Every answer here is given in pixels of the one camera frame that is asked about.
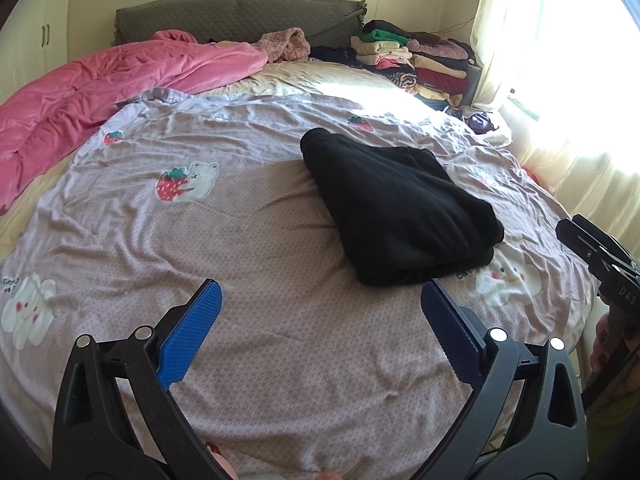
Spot right hand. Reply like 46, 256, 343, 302
589, 313, 624, 373

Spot pink knitted garment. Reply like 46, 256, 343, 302
255, 27, 311, 63

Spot stack of folded clothes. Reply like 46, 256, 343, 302
350, 20, 482, 108

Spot grey quilted headboard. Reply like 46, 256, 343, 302
113, 0, 367, 48

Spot white wardrobe with black handles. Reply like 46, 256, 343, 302
1, 0, 70, 101

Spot purple small garment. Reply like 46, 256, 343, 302
463, 110, 498, 136

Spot pink quilted comforter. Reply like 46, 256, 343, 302
1, 29, 268, 212

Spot lilac patterned bed sheet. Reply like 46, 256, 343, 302
1, 91, 597, 479

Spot black sweater orange cuffs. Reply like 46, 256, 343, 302
300, 128, 504, 287

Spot left hand red nails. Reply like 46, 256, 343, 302
205, 441, 343, 480

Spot green sleeve right forearm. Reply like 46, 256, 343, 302
587, 394, 637, 463

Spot dark navy garment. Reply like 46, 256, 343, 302
309, 46, 362, 68

